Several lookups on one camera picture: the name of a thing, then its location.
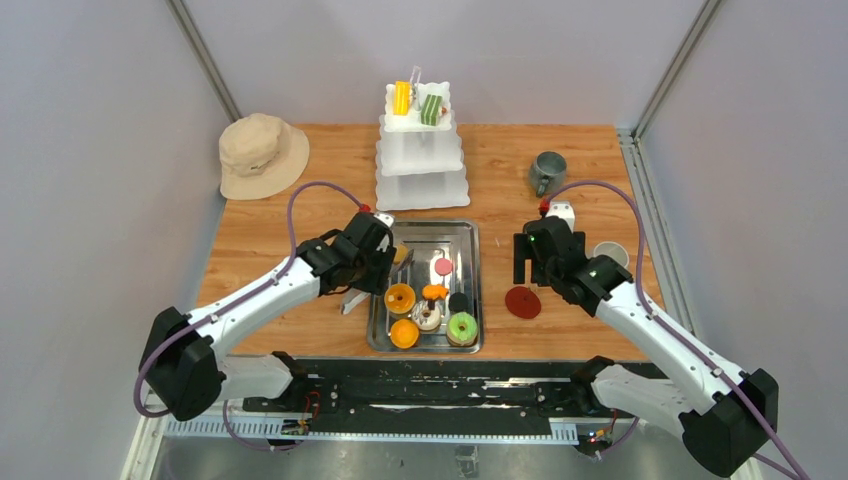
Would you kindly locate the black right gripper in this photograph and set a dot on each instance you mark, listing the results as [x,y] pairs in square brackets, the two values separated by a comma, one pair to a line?
[525,252]

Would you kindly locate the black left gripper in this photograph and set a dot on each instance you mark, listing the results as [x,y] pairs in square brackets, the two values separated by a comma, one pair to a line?
[377,284]

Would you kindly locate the metal tongs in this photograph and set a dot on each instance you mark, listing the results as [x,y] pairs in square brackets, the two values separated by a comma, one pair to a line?
[352,298]

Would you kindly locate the tan round biscuit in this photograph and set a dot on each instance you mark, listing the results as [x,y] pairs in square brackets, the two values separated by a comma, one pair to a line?
[400,254]

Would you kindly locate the orange glazed donut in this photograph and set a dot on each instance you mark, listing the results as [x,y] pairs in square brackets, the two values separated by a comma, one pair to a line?
[399,299]

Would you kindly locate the yellow cake slice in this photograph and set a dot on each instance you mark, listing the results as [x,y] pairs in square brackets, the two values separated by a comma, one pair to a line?
[402,98]

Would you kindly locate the green striped cake slice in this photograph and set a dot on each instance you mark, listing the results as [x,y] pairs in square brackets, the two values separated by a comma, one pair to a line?
[431,110]

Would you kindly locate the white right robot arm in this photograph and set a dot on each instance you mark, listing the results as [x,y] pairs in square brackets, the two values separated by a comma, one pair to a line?
[722,414]

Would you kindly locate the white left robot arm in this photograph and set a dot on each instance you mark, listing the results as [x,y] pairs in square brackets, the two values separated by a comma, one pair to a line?
[187,359]

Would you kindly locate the red round coaster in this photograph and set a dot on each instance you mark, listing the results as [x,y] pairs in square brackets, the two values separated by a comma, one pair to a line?
[522,302]

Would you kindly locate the white cup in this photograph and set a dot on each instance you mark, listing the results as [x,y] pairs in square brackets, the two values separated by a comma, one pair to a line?
[613,250]

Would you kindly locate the grey metal mug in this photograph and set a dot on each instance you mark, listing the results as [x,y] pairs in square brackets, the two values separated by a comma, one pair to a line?
[547,173]

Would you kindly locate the orange fish cookie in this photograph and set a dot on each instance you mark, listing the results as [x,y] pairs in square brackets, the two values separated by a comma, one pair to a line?
[434,292]

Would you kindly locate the pink macaron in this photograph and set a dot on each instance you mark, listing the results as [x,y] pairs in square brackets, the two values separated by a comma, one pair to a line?
[443,266]

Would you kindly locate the metal tray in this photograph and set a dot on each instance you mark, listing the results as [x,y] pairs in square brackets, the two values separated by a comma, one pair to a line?
[457,240]

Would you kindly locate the white chocolate drizzle donut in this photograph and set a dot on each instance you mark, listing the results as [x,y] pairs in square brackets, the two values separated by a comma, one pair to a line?
[427,315]

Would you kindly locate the black round cookie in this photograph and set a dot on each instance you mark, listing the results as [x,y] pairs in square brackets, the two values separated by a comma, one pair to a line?
[459,303]

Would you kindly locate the white three-tier dessert stand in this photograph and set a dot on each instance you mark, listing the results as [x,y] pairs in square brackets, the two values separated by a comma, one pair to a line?
[420,167]

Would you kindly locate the green glazed donut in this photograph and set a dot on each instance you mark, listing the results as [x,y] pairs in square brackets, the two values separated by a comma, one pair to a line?
[462,329]

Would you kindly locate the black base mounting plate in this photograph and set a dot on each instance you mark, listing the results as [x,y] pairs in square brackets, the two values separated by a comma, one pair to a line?
[434,397]

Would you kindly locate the beige bucket hat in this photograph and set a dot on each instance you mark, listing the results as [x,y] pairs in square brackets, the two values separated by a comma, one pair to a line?
[260,155]

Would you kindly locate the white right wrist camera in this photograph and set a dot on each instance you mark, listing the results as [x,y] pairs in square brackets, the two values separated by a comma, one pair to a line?
[562,210]

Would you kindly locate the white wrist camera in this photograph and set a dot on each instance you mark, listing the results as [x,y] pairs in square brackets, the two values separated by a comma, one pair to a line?
[562,210]
[387,219]

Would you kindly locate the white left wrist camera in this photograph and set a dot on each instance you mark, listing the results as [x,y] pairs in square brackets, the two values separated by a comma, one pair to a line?
[387,219]

